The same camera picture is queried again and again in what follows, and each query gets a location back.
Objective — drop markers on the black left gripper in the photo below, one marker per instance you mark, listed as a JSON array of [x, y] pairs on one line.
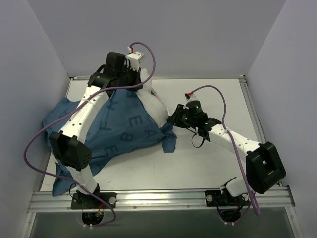
[[135, 81]]

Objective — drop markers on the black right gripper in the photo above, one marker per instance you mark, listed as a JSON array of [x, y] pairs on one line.
[[178, 116]]

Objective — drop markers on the white pillow with print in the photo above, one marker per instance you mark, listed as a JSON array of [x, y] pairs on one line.
[[152, 104]]

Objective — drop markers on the blue letter-print pillowcase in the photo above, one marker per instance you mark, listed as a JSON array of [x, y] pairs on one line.
[[121, 126]]

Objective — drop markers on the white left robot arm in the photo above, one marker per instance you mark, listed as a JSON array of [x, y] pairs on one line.
[[68, 144]]

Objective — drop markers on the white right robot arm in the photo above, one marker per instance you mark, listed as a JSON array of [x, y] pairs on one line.
[[264, 167]]

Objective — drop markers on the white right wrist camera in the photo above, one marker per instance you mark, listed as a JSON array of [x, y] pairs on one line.
[[190, 97]]

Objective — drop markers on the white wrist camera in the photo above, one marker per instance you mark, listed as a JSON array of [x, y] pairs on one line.
[[134, 59], [190, 97]]

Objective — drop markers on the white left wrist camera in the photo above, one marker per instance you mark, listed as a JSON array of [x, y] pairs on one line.
[[134, 59]]

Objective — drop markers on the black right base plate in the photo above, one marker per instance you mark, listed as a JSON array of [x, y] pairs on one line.
[[222, 198]]

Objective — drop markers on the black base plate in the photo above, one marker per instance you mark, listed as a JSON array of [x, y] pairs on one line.
[[222, 198], [82, 201]]

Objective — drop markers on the aluminium front rail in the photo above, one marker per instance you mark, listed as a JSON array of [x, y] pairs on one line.
[[156, 200]]

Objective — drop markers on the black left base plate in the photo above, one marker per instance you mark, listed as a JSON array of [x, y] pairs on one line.
[[82, 201]]

